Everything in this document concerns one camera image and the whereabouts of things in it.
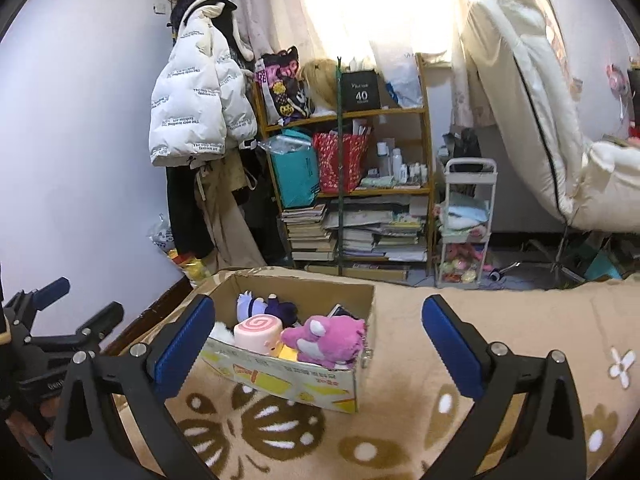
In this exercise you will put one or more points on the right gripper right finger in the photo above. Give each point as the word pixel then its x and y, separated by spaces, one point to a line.
pixel 548 438

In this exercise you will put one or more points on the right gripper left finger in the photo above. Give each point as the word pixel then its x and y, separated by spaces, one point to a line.
pixel 90 441

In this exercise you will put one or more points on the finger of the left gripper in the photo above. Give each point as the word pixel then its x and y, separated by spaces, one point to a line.
pixel 23 303
pixel 87 337

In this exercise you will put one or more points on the sailor doll plush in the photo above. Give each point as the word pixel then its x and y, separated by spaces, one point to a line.
pixel 248 305

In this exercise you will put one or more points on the pink bear plush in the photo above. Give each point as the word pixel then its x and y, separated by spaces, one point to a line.
pixel 333 343

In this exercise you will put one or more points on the white fluffy plush toy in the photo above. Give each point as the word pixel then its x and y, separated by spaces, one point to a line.
pixel 220 332

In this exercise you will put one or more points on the pink swirl roll plush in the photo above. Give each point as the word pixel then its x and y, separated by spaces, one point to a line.
pixel 260 334

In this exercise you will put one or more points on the yellow plush toy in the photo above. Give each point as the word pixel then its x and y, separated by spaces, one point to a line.
pixel 288 354

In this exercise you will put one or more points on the plastic bag on floor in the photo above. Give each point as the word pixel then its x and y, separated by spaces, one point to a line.
pixel 190 261

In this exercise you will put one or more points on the beige patterned blanket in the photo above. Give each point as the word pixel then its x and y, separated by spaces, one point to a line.
pixel 408 406

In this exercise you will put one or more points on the beige coat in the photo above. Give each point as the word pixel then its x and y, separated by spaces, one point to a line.
pixel 234 244

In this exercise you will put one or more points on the cardboard box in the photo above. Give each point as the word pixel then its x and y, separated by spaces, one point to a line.
pixel 333 390

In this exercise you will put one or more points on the stack of books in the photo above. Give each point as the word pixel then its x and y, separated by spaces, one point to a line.
pixel 307 236

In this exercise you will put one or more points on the black small box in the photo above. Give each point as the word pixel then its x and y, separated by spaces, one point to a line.
pixel 339 310

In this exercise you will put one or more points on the white puffer jacket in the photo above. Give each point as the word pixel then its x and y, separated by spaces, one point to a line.
pixel 199 104

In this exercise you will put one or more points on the white rolling cart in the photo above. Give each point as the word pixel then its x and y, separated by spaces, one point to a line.
pixel 465 217

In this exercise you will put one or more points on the teal bag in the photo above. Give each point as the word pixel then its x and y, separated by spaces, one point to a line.
pixel 295 164

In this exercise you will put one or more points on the red patterned bag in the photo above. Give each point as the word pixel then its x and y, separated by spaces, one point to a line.
pixel 354 150

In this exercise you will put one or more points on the black anime tote bag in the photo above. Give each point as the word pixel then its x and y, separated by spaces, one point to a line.
pixel 284 94

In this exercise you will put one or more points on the blonde wig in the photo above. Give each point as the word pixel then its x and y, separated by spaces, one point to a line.
pixel 320 82

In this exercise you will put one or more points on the black box with 40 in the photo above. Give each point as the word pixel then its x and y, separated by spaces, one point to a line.
pixel 359 91

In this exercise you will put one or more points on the cream mattress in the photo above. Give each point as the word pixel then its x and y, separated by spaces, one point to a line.
pixel 589 186

